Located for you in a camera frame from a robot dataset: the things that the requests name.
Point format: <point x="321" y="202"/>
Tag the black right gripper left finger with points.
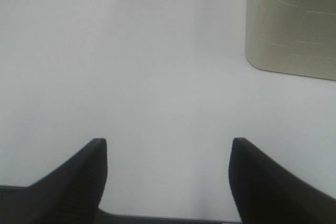
<point x="69" y="194"/>

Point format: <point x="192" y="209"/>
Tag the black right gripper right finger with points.
<point x="265" y="192"/>

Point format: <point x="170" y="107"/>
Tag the beige plastic bin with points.
<point x="292" y="36"/>

